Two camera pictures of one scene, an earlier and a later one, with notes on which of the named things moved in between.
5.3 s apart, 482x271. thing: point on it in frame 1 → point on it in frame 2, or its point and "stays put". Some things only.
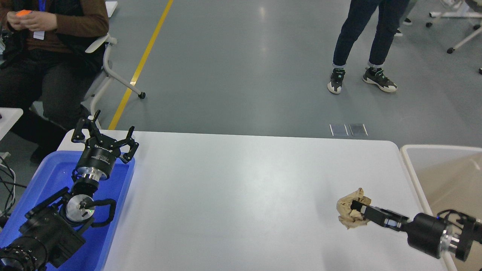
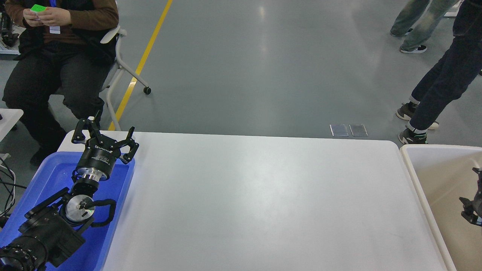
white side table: [10, 116] stays put
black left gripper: [98, 156] stays put
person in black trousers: [50, 50] stays put
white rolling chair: [100, 84] → [118, 34]
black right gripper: [426, 232] → [468, 213]
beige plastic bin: [449, 178] stays put
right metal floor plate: [358, 130] stays put
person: [357, 14] → [451, 78]
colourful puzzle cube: [23, 12] → [38, 8]
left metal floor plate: [339, 130] stays put
